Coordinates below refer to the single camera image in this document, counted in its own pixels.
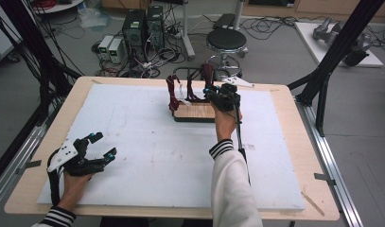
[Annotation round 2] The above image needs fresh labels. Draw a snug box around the grey equipment case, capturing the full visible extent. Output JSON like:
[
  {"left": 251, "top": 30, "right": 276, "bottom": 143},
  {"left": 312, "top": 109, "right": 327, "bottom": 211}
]
[{"left": 0, "top": 17, "right": 23, "bottom": 63}]

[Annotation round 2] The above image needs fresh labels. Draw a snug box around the black round stool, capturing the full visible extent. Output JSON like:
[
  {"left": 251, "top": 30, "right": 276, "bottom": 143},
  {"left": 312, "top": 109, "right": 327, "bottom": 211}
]
[{"left": 201, "top": 27, "right": 249, "bottom": 79}]

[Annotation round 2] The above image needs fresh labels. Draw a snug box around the plain dark red bow tie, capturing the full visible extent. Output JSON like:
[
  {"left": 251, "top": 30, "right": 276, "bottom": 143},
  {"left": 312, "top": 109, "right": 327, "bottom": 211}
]
[{"left": 185, "top": 62, "right": 217, "bottom": 102}]

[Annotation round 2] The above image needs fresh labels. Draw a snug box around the black rack with wooden tray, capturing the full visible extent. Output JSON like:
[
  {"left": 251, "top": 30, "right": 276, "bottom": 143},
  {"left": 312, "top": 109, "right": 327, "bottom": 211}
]
[{"left": 171, "top": 66, "right": 233, "bottom": 124}]

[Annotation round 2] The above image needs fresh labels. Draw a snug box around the striped dark red bow tie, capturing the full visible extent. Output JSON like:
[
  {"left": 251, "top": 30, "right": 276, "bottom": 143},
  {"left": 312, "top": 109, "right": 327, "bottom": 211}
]
[{"left": 165, "top": 74, "right": 199, "bottom": 115}]

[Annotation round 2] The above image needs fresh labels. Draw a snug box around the person's right hand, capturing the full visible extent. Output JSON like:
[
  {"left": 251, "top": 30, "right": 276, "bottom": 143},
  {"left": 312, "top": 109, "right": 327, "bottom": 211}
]
[{"left": 211, "top": 102, "right": 244, "bottom": 143}]

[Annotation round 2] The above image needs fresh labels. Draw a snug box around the white foam mat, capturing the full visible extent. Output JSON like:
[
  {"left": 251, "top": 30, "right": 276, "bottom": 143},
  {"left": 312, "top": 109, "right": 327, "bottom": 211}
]
[{"left": 37, "top": 83, "right": 306, "bottom": 212}]

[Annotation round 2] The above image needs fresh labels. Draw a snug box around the right hand-held gripper black cable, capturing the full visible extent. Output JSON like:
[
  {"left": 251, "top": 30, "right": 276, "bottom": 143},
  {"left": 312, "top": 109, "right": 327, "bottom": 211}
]
[{"left": 233, "top": 105, "right": 253, "bottom": 186}]

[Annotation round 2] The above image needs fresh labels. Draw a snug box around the aluminium rail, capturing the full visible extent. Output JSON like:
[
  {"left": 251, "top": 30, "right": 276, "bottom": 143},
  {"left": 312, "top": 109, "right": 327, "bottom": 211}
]
[
  {"left": 294, "top": 96, "right": 365, "bottom": 227},
  {"left": 0, "top": 103, "right": 61, "bottom": 216}
]

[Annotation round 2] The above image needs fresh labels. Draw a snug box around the flat black box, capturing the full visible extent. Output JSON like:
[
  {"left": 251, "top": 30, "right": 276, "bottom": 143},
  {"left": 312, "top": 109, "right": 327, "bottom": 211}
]
[{"left": 213, "top": 12, "right": 237, "bottom": 30}]

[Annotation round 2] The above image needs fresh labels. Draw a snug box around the black computer tower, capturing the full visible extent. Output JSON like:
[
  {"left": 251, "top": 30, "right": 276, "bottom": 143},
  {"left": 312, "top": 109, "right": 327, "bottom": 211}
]
[
  {"left": 145, "top": 5, "right": 166, "bottom": 51},
  {"left": 121, "top": 9, "right": 148, "bottom": 51}
]

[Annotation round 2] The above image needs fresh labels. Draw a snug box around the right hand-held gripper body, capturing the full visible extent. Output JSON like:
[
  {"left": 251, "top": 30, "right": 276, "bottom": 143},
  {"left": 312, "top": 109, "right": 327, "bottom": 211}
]
[{"left": 208, "top": 76, "right": 255, "bottom": 113}]

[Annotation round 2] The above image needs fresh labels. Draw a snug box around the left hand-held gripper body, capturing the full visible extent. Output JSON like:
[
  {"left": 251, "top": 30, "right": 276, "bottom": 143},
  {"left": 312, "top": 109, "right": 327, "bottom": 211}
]
[{"left": 46, "top": 138, "right": 107, "bottom": 177}]

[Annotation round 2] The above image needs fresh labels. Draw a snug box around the person's left hand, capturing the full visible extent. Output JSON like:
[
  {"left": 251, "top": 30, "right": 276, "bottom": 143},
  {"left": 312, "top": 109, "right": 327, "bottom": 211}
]
[{"left": 57, "top": 171, "right": 94, "bottom": 212}]

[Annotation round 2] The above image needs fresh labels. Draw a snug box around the round white table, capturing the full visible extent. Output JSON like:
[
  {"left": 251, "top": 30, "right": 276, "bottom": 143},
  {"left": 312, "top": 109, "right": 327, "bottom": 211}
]
[{"left": 31, "top": 0, "right": 86, "bottom": 15}]

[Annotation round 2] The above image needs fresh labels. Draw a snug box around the white floor board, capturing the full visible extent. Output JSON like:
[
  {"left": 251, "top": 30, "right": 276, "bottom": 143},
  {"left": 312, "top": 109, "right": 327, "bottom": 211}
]
[{"left": 293, "top": 21, "right": 385, "bottom": 69}]

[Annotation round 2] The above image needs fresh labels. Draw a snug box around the grey metal bracket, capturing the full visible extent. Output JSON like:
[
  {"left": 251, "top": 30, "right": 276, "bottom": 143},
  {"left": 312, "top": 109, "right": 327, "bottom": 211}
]
[
  {"left": 313, "top": 172, "right": 337, "bottom": 186},
  {"left": 15, "top": 159, "right": 43, "bottom": 176}
]

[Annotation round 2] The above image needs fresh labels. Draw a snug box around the hand-held gripper black cable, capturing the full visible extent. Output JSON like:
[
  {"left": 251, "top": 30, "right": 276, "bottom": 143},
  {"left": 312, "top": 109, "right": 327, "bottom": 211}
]
[
  {"left": 233, "top": 105, "right": 253, "bottom": 186},
  {"left": 46, "top": 150, "right": 62, "bottom": 206}
]

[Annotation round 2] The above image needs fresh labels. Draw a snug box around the white bench power supply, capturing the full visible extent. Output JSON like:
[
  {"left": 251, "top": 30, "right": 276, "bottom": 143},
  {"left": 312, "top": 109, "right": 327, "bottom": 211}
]
[
  {"left": 108, "top": 38, "right": 125, "bottom": 64},
  {"left": 97, "top": 34, "right": 114, "bottom": 61}
]

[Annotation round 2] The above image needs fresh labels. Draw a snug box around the grey metal table leg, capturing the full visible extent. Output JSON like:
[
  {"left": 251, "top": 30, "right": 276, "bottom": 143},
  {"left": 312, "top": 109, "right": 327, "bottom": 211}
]
[
  {"left": 233, "top": 0, "right": 247, "bottom": 31},
  {"left": 180, "top": 0, "right": 197, "bottom": 61}
]

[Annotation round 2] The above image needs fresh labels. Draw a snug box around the clear plastic bag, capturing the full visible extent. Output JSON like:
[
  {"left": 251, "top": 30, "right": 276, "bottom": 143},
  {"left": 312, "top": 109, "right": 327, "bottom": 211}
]
[{"left": 77, "top": 5, "right": 114, "bottom": 30}]

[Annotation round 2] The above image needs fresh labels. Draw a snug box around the left hand-held gripper black cable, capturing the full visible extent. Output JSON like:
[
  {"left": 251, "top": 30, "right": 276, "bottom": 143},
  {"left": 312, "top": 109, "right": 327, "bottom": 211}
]
[{"left": 46, "top": 150, "right": 62, "bottom": 206}]

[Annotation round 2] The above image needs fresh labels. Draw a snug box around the black metal frame post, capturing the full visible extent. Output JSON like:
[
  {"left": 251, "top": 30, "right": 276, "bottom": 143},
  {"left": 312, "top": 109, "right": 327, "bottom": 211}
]
[
  {"left": 0, "top": 0, "right": 83, "bottom": 127},
  {"left": 287, "top": 0, "right": 385, "bottom": 138}
]

